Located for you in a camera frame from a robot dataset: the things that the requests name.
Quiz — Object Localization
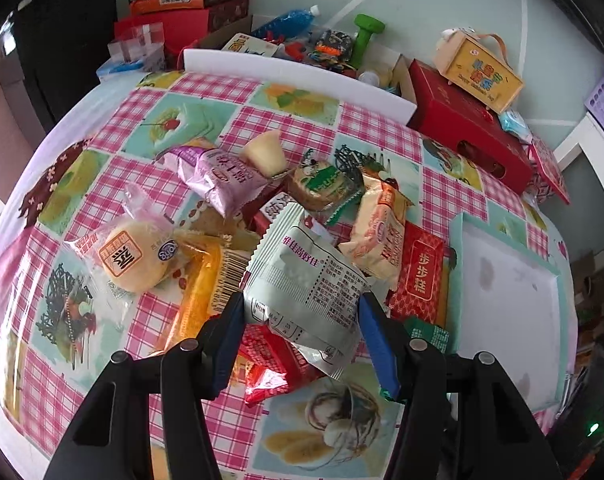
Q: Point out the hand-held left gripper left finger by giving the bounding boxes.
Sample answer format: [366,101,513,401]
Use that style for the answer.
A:
[42,291,246,480]

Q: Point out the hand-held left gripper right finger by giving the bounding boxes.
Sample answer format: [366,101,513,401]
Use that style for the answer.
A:
[358,292,562,480]

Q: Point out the bright red snack packet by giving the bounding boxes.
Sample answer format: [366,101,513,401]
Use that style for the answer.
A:
[232,322,323,406]

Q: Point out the small green snack packet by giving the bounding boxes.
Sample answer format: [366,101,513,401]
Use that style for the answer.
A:
[402,316,450,356]

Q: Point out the orange-yellow snack packet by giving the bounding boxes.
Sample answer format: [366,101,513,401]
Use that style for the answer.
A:
[164,232,263,356]

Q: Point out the red gold-label packet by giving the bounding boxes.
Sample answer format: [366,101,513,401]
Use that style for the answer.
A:
[387,222,450,328]

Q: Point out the grey-green snack packet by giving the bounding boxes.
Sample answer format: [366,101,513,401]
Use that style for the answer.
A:
[242,207,377,381]

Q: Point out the cream and orange snack packet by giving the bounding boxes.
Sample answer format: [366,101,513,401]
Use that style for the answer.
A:
[338,170,415,291]

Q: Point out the round white bun packet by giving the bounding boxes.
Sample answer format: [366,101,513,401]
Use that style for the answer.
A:
[64,182,193,306]

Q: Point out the mint green tray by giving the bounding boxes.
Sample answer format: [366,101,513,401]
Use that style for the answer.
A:
[449,211,577,411]

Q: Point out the purple snack packet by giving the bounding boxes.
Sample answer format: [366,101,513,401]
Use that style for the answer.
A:
[157,145,270,218]

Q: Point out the green cookie packet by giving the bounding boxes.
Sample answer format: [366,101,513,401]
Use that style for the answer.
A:
[287,149,367,223]

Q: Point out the yellow jelly cup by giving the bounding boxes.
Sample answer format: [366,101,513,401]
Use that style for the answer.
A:
[244,129,289,178]

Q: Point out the pink checked tablecloth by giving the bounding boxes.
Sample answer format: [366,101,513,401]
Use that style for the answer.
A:
[0,71,580,480]

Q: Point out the large red gift box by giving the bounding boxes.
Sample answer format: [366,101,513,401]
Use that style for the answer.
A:
[407,59,532,195]

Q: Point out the light blue wipes pack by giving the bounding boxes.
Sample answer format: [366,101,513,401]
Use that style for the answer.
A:
[499,110,535,143]

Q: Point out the light blue packet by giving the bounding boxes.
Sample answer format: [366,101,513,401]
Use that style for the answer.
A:
[97,57,148,81]

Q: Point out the white and yellow tin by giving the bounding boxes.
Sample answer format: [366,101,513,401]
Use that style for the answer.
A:
[221,33,280,58]

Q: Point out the green dumbbell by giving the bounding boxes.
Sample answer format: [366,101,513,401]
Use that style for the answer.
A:
[352,13,387,68]

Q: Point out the black patterned pouch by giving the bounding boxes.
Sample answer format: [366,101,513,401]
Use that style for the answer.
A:
[312,27,357,61]

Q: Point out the cardboard box of toys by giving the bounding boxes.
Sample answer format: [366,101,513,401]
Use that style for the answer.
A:
[197,15,417,106]

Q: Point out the clear plastic boxes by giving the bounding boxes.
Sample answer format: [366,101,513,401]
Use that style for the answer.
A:
[107,24,165,71]

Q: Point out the dark red box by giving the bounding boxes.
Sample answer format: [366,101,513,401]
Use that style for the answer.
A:
[207,0,250,33]

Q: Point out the blue plastic bottle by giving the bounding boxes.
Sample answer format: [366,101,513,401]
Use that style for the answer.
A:
[252,5,320,41]

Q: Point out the orange cardboard box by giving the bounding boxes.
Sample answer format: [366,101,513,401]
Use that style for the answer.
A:
[129,0,205,17]

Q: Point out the black cabinet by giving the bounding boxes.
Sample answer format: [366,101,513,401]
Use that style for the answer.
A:
[12,0,118,126]

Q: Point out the yellow box with handle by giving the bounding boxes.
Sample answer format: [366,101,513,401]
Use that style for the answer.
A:
[434,27,525,113]

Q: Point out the white furniture frame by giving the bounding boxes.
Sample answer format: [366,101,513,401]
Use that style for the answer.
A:
[552,110,604,221]

